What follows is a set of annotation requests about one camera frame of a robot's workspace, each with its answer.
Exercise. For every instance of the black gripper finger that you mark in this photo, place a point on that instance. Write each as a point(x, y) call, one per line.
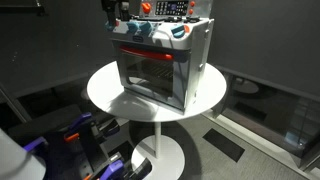
point(125, 12)
point(111, 16)

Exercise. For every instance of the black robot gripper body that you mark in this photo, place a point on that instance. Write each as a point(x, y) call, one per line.
point(114, 3)

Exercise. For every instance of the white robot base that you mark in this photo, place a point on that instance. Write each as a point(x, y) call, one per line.
point(16, 160)

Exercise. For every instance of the blue stove knob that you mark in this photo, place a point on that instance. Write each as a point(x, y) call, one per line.
point(178, 31)
point(132, 27)
point(145, 28)
point(109, 28)

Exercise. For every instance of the black stove button display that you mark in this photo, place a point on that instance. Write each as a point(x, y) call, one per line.
point(171, 7)

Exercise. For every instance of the black stove burner grate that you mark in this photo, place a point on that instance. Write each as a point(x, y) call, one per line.
point(181, 19)

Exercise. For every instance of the small orange round button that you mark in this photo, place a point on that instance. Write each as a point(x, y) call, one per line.
point(192, 3)
point(190, 11)

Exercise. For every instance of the white toy stove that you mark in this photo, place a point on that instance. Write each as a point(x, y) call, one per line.
point(196, 56)

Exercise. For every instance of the large orange timer knob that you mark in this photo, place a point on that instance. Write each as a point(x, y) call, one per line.
point(146, 7)

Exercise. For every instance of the toy oven door with window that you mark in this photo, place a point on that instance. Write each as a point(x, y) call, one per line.
point(151, 78)

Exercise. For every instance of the purple black bar clamp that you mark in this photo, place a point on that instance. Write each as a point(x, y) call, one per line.
point(116, 170)
point(35, 144)
point(88, 128)

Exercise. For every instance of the blue and black equipment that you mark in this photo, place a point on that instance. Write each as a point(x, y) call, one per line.
point(63, 150)

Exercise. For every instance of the round side table behind glass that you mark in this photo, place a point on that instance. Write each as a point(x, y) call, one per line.
point(246, 87)

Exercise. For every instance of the round white pedestal table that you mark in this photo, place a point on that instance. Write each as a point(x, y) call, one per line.
point(110, 96)

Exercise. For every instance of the dark wall shelf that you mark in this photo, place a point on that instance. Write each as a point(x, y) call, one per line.
point(21, 8)

